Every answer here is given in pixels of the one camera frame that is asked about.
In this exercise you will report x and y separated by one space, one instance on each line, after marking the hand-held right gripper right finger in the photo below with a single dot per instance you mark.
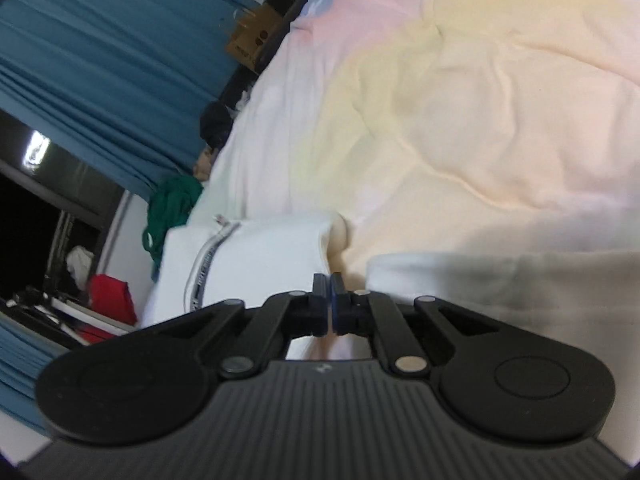
338 310

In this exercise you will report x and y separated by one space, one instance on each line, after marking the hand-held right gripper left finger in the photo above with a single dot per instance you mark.
321 306

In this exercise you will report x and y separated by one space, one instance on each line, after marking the white garment with striped band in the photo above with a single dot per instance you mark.
280 250

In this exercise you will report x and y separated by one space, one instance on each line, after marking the green garment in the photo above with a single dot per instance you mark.
170 210

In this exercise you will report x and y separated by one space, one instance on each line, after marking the red bag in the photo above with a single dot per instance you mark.
111 300

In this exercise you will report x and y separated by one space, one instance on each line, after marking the pastel rainbow blanket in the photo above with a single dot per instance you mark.
450 110

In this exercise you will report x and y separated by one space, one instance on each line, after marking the white crumpled cloth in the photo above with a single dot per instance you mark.
79 262

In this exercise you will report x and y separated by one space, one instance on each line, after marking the brown paper bag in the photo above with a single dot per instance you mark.
254 35

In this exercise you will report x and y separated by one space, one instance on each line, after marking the blue curtain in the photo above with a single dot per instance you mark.
20 375
100 60

